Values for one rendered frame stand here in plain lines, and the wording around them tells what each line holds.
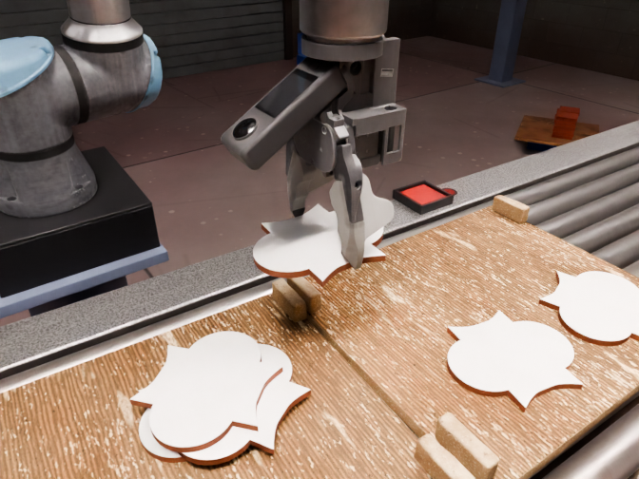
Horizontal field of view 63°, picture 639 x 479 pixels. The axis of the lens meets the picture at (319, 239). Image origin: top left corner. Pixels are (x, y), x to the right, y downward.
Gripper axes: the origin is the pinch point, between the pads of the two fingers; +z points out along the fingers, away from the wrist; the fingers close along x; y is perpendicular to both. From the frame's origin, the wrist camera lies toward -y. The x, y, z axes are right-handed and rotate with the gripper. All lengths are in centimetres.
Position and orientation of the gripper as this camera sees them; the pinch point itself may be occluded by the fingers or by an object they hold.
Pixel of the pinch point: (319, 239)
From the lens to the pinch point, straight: 54.3
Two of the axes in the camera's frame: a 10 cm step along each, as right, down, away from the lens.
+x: -5.3, -4.5, 7.2
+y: 8.4, -2.7, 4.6
